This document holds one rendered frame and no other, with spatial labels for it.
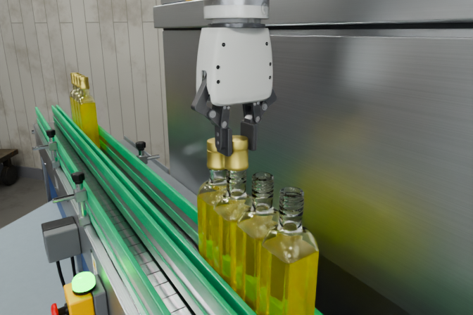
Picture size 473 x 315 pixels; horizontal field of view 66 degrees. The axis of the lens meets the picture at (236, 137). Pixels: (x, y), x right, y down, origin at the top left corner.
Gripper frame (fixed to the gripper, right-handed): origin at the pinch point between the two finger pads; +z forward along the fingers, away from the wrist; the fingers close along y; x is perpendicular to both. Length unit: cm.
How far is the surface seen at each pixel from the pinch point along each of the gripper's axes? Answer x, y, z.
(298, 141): 0.0, -12.1, 2.6
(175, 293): -9.8, 6.4, 30.1
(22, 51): -367, -1, 3
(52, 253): -52, 22, 40
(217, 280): 0.8, 4.0, 21.7
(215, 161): -4.6, 0.8, 4.8
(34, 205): -304, 14, 135
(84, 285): -25.8, 18.8, 33.4
